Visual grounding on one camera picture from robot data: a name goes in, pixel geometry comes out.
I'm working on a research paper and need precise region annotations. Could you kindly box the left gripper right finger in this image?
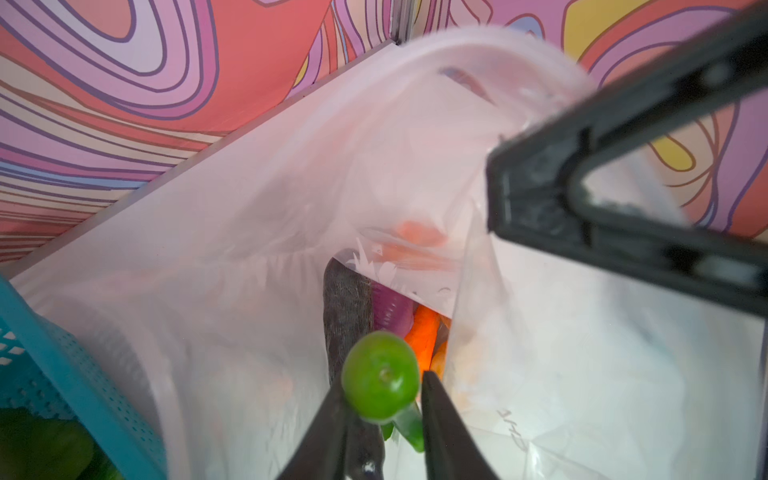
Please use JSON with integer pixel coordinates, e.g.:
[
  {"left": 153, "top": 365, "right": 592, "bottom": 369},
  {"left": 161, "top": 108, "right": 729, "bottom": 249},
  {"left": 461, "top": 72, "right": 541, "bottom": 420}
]
[{"left": 421, "top": 371, "right": 498, "bottom": 480}]

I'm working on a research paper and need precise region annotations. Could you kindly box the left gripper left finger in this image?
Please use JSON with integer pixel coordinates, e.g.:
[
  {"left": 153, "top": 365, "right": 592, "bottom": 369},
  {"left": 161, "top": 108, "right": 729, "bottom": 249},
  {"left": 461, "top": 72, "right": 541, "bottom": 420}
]
[{"left": 277, "top": 383, "right": 384, "bottom": 480}]

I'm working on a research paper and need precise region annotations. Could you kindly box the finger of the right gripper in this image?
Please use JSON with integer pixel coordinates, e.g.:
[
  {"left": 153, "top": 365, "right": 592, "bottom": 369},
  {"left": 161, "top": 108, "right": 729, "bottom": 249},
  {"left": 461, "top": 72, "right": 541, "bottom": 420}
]
[{"left": 486, "top": 1, "right": 767, "bottom": 317}]

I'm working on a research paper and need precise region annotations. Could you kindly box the orange carrot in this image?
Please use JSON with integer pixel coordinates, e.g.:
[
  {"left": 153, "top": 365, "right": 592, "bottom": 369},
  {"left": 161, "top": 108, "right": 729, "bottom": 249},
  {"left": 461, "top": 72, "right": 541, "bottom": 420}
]
[{"left": 405, "top": 305, "right": 442, "bottom": 373}]

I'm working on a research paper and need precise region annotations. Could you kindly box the purple red onion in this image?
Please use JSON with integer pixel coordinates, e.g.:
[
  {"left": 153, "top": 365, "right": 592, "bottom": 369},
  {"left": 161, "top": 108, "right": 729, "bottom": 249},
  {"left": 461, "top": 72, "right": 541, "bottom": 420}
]
[{"left": 372, "top": 283, "right": 415, "bottom": 338}]

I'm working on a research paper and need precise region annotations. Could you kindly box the clear zip top bag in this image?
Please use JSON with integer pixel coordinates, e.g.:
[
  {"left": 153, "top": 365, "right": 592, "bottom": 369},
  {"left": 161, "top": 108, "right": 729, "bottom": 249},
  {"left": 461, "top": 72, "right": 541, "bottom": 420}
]
[{"left": 12, "top": 27, "right": 762, "bottom": 479}]

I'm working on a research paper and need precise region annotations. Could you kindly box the green lettuce leaf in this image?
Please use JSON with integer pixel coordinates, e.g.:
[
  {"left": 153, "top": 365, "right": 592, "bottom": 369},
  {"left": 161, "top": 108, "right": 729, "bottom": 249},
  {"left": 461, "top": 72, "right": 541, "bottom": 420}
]
[{"left": 1, "top": 408, "right": 122, "bottom": 479}]

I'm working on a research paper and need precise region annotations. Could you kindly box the teal plastic basket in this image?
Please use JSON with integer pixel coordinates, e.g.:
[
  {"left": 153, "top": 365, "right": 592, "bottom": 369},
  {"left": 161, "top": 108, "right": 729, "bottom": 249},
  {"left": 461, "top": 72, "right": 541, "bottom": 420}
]
[{"left": 1, "top": 280, "right": 167, "bottom": 479}]

